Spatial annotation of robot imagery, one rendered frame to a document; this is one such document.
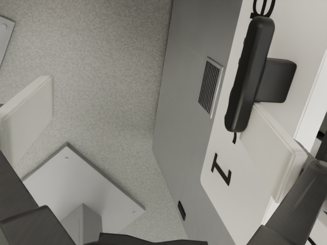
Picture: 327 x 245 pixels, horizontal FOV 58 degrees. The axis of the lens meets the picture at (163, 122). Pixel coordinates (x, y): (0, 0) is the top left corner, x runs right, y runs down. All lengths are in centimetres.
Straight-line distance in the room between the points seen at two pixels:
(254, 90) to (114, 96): 98
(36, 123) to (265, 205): 16
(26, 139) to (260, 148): 13
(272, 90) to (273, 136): 4
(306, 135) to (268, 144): 4
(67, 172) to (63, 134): 16
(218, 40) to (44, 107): 53
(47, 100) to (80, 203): 117
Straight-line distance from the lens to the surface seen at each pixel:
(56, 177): 128
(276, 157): 16
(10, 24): 109
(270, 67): 19
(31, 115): 17
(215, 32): 69
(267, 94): 20
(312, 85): 20
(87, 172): 126
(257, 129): 19
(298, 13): 22
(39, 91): 18
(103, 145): 124
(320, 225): 40
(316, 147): 37
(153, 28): 110
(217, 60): 67
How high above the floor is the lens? 107
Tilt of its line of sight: 60 degrees down
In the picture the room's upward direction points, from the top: 151 degrees clockwise
